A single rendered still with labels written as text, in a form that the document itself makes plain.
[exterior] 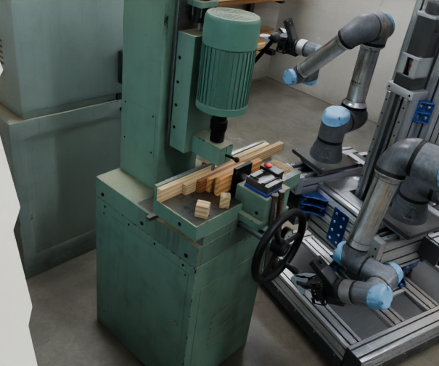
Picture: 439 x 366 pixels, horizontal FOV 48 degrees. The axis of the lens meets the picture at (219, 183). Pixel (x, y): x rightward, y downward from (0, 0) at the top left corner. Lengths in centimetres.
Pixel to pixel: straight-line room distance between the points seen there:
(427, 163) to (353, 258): 39
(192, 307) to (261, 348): 70
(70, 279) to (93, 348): 47
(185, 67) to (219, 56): 17
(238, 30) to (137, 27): 40
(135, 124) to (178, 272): 57
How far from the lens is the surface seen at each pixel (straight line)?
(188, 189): 172
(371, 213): 162
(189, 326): 191
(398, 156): 155
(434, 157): 153
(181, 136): 176
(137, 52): 178
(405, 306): 262
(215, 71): 156
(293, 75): 232
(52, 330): 249
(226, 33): 152
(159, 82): 172
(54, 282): 271
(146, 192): 191
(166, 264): 183
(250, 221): 171
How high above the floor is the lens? 184
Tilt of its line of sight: 31 degrees down
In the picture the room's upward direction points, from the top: 8 degrees clockwise
